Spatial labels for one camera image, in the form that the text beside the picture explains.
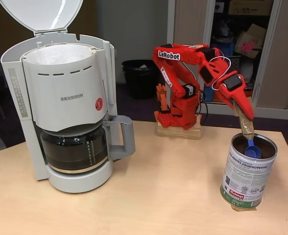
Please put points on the wooden base block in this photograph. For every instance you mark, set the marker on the wooden base block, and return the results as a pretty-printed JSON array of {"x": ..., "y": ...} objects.
[{"x": 178, "y": 134}]

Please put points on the brown cardboard box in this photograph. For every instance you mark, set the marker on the brown cardboard box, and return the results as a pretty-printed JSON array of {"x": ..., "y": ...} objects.
[{"x": 251, "y": 7}]

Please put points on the grey perforated metal basket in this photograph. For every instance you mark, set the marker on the grey perforated metal basket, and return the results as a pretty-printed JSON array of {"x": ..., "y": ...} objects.
[{"x": 234, "y": 63}]

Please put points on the cardboard box pink sticker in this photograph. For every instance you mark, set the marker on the cardboard box pink sticker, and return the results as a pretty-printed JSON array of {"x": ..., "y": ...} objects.
[{"x": 247, "y": 45}]

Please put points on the beige open storage cabinet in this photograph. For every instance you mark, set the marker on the beige open storage cabinet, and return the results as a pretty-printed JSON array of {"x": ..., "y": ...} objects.
[{"x": 188, "y": 24}]

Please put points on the white paper coffee filter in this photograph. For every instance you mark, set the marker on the white paper coffee filter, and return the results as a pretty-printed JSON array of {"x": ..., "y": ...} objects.
[{"x": 60, "y": 55}]

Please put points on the large blue plastic crate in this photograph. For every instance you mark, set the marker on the large blue plastic crate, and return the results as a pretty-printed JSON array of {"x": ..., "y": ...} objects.
[{"x": 222, "y": 47}]

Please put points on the red robot arm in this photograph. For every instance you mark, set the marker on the red robot arm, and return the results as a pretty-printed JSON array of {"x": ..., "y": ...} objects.
[{"x": 190, "y": 55}]

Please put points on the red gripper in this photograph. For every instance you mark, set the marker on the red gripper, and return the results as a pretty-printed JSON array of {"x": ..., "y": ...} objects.
[{"x": 234, "y": 94}]

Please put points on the black trash bin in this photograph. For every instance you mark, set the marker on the black trash bin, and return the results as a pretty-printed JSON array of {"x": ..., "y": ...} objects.
[{"x": 139, "y": 80}]

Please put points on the orange clamp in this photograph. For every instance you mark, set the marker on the orange clamp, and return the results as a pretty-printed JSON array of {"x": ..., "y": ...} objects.
[{"x": 161, "y": 95}]

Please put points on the white drip coffee maker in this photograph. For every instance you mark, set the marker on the white drip coffee maker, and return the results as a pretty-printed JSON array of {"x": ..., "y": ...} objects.
[{"x": 60, "y": 83}]

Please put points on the white coffee tin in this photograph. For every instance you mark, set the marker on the white coffee tin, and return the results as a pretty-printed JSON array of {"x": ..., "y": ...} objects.
[{"x": 244, "y": 178}]

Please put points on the white paper sheets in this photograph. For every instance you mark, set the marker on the white paper sheets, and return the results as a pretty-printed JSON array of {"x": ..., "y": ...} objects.
[{"x": 248, "y": 71}]

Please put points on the brown tape patch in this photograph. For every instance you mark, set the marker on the brown tape patch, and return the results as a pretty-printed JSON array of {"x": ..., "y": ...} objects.
[{"x": 244, "y": 209}]

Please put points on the white plastic coffee maker lid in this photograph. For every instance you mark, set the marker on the white plastic coffee maker lid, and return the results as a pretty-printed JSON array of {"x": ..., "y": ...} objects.
[{"x": 36, "y": 12}]

